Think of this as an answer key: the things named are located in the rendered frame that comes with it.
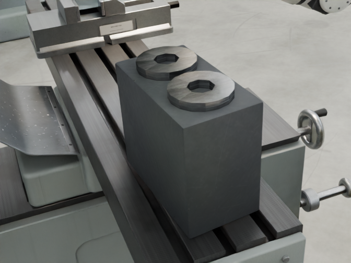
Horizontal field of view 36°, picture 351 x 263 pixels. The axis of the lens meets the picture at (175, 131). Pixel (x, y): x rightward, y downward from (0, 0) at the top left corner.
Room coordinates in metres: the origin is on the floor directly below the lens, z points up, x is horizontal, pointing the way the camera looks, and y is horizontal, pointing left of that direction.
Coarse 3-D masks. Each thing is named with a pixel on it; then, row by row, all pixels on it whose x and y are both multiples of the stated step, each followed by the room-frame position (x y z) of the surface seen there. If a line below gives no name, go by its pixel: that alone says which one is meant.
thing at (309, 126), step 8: (304, 112) 1.27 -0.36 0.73; (312, 112) 1.24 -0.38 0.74; (320, 112) 1.25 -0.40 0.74; (304, 120) 1.27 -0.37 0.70; (312, 120) 1.23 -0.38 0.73; (320, 120) 1.22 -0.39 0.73; (304, 128) 1.24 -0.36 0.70; (312, 128) 1.23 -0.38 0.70; (320, 128) 1.20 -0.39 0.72; (304, 136) 1.26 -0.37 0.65; (312, 136) 1.23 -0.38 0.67; (320, 136) 1.19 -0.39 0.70; (312, 144) 1.22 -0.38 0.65; (320, 144) 1.19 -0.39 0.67
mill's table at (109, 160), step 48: (48, 0) 1.60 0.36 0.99; (96, 48) 1.27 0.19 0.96; (144, 48) 1.20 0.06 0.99; (96, 96) 1.02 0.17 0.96; (96, 144) 0.80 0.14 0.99; (144, 192) 0.68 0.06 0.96; (144, 240) 0.55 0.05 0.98; (192, 240) 0.54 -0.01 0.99; (240, 240) 0.54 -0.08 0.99; (288, 240) 0.54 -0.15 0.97
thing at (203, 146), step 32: (128, 64) 0.73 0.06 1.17; (160, 64) 0.69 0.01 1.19; (192, 64) 0.69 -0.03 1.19; (128, 96) 0.70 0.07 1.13; (160, 96) 0.62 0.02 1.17; (192, 96) 0.60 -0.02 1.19; (224, 96) 0.59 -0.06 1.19; (128, 128) 0.71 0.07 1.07; (160, 128) 0.60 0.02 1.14; (192, 128) 0.55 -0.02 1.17; (224, 128) 0.57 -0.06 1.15; (256, 128) 0.59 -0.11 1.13; (128, 160) 0.73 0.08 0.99; (160, 160) 0.61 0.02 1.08; (192, 160) 0.55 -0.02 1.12; (224, 160) 0.57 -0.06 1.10; (256, 160) 0.59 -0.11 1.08; (160, 192) 0.62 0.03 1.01; (192, 192) 0.55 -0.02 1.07; (224, 192) 0.57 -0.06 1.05; (256, 192) 0.59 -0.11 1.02; (192, 224) 0.54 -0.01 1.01; (224, 224) 0.57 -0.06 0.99
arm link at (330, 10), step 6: (324, 0) 1.04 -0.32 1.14; (330, 0) 1.05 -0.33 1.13; (336, 0) 1.05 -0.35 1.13; (342, 0) 1.05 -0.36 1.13; (348, 0) 1.06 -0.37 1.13; (324, 6) 1.05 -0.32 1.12; (330, 6) 1.05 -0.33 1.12; (336, 6) 1.05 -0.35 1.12; (342, 6) 1.05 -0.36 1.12; (330, 12) 1.05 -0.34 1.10; (336, 12) 1.06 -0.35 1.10
